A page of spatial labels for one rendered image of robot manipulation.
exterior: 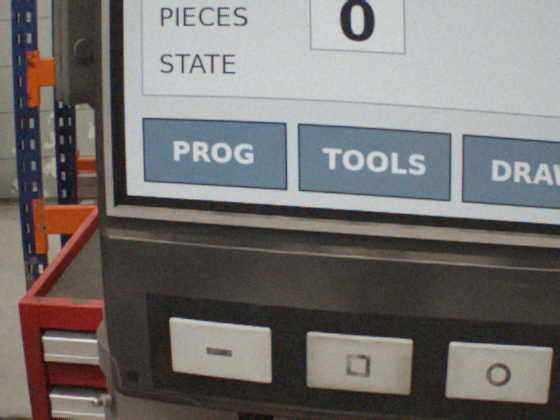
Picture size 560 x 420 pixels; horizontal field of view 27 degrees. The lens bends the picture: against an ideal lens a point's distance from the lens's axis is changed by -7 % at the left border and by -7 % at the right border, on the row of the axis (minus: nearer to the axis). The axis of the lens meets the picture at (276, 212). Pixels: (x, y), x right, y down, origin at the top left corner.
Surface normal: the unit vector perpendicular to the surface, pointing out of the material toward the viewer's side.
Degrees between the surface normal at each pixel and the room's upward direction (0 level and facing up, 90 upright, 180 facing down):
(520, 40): 90
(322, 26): 90
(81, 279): 0
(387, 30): 90
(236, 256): 90
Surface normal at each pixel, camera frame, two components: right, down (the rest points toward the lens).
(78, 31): 0.47, 0.24
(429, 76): -0.29, 0.27
